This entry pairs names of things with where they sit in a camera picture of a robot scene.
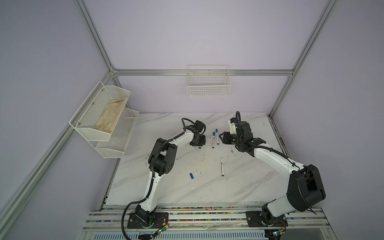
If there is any white mesh two-tier wall shelf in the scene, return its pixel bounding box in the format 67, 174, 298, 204
69, 82, 139, 159

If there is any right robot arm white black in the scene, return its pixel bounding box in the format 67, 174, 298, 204
219, 118, 326, 227

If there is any white wire wall basket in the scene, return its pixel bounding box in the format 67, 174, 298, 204
187, 65, 232, 97

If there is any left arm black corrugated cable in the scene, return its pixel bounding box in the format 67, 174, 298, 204
121, 117, 196, 240

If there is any aluminium rail base frame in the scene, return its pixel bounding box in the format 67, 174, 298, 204
79, 205, 337, 240

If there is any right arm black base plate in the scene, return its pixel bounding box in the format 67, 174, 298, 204
246, 211, 288, 228

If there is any beige cloth in shelf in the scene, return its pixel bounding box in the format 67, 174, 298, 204
94, 97, 128, 134

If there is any aluminium enclosure frame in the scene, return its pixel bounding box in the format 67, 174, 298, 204
1, 1, 338, 238

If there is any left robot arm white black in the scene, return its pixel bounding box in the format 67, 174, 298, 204
135, 118, 206, 227

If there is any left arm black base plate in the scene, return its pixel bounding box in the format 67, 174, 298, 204
126, 213, 169, 229

